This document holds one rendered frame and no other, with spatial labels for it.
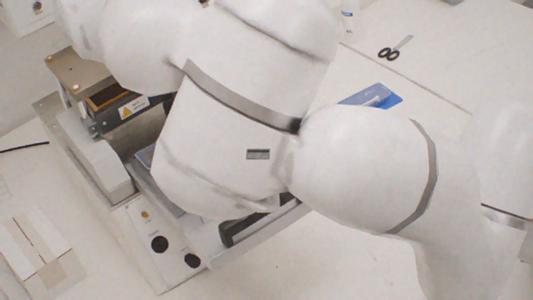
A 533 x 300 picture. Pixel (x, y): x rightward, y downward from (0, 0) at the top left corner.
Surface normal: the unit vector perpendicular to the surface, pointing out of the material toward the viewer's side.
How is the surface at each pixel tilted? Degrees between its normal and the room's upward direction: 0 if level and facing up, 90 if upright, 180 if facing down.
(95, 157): 0
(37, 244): 1
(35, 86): 90
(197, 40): 47
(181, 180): 62
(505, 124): 35
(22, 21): 90
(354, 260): 0
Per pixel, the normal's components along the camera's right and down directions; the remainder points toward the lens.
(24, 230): -0.15, -0.74
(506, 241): 0.40, 0.05
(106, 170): 0.25, -0.27
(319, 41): 0.59, 0.29
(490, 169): -0.42, -0.12
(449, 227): 0.31, 0.72
